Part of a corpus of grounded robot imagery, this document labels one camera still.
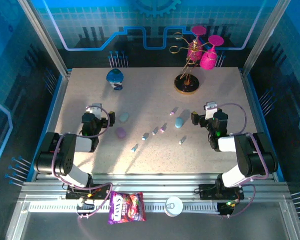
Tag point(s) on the small circuit board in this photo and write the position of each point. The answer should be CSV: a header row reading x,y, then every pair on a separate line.
x,y
85,208
226,207

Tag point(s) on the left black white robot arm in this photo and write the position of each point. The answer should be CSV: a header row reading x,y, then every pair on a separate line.
x,y
67,150

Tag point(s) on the blue earbud charging case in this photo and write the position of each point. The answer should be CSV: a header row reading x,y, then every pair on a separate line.
x,y
178,122

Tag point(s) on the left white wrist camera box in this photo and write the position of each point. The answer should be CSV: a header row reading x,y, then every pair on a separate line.
x,y
97,110

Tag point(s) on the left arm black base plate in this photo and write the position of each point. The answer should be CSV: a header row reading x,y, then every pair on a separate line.
x,y
105,188

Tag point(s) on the blue cup on table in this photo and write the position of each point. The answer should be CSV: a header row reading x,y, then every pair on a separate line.
x,y
114,76

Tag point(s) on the purple earbud charging case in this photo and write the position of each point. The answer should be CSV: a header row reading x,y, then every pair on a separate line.
x,y
120,133

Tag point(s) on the pink wine glass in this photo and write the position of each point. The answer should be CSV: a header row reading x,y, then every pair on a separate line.
x,y
207,62
198,30

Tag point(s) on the aluminium profile rail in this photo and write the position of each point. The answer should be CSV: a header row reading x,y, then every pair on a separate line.
x,y
152,185

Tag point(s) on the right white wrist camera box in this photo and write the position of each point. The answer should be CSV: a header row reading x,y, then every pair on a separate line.
x,y
211,112

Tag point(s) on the purple candy bag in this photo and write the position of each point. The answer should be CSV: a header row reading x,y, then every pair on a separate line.
x,y
126,207

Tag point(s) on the mint earbud charging case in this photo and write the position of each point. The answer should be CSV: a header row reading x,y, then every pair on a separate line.
x,y
124,117

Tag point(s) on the aluminium frame post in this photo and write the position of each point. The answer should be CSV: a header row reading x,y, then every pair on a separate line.
x,y
45,37
264,37

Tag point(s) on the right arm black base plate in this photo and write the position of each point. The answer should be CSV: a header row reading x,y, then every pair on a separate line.
x,y
207,192

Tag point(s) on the silver tin can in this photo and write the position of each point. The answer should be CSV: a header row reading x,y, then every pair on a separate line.
x,y
173,206

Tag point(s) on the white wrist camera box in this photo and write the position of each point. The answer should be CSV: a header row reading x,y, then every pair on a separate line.
x,y
97,110
211,112

